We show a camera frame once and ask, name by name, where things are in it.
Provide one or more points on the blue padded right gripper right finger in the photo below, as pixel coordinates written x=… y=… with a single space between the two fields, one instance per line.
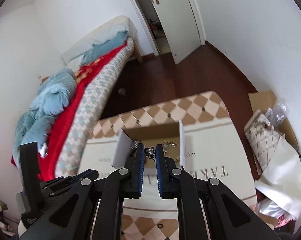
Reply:
x=207 y=209

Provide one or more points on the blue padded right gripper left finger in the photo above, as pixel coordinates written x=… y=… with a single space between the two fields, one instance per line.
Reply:
x=91 y=209

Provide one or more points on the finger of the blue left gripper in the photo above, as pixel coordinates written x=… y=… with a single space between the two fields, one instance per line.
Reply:
x=31 y=198

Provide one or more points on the red blanket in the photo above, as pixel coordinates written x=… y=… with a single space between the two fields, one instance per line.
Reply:
x=67 y=105

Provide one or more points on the white paper card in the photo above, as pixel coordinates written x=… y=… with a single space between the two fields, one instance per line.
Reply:
x=43 y=151

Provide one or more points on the white cardboard box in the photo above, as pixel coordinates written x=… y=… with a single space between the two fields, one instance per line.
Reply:
x=171 y=136

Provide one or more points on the white fabric sheet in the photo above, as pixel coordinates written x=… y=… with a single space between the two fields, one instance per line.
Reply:
x=280 y=182

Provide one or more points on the checkered beige tablecloth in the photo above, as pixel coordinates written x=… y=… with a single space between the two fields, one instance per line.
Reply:
x=213 y=149

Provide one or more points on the light blue duvet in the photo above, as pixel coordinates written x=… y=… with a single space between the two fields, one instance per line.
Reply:
x=53 y=96

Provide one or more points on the floral patterned cushion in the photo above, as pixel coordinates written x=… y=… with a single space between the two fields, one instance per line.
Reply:
x=263 y=138

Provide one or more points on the crumpled clear plastic wrap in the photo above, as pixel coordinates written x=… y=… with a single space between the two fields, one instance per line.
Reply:
x=277 y=114

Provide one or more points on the flat brown cardboard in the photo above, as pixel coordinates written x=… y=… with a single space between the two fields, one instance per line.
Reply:
x=266 y=99

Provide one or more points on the blue-grey blanket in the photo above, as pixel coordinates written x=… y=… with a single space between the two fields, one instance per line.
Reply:
x=98 y=50

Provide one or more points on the bed with checkered mattress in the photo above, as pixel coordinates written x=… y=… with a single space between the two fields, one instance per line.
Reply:
x=95 y=82

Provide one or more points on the white door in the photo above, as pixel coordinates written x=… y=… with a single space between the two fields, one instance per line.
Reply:
x=179 y=25

